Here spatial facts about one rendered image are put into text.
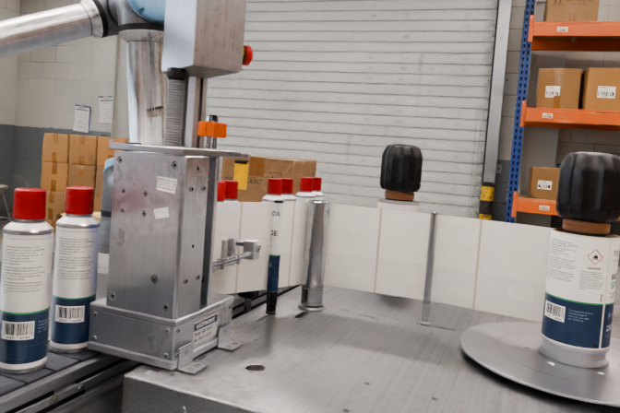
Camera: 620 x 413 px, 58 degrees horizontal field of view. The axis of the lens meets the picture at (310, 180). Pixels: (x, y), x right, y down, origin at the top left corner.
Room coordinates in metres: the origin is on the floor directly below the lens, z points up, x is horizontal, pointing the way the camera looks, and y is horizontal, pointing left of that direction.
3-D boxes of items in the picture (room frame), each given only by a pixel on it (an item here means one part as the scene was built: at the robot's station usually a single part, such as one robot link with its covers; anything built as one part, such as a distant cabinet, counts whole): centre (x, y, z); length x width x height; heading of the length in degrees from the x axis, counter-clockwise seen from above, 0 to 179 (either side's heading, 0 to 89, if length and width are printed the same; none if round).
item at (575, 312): (0.77, -0.39, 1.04); 0.09 x 0.09 x 0.29
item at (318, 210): (0.96, -0.02, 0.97); 0.05 x 0.05 x 0.19
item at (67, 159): (5.22, 1.77, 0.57); 1.20 x 0.85 x 1.14; 163
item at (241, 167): (1.12, 0.14, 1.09); 0.03 x 0.01 x 0.06; 68
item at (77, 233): (0.70, 0.29, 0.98); 0.05 x 0.05 x 0.20
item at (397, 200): (1.12, -0.18, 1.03); 0.09 x 0.09 x 0.30
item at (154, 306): (0.73, 0.18, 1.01); 0.14 x 0.13 x 0.26; 158
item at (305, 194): (1.41, 0.01, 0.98); 0.05 x 0.05 x 0.20
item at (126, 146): (0.73, 0.17, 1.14); 0.14 x 0.11 x 0.01; 158
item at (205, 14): (1.09, 0.23, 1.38); 0.17 x 0.10 x 0.19; 33
